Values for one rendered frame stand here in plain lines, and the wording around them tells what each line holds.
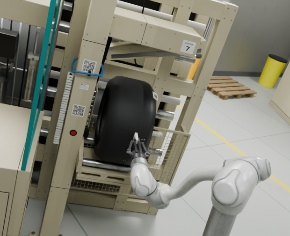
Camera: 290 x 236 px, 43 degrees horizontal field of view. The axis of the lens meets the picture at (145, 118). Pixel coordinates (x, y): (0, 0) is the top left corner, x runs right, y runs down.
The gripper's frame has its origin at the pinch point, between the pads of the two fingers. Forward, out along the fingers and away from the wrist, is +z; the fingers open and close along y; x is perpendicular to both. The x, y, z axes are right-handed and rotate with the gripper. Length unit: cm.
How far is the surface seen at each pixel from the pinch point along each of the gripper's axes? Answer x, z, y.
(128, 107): -11.5, 12.6, 6.8
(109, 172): 38.3, 9.5, 5.7
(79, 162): 31.8, 6.6, 26.7
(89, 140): 38, 38, 20
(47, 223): 96, 9, 37
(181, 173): 144, 137, -109
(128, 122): -5.0, 6.5, 5.3
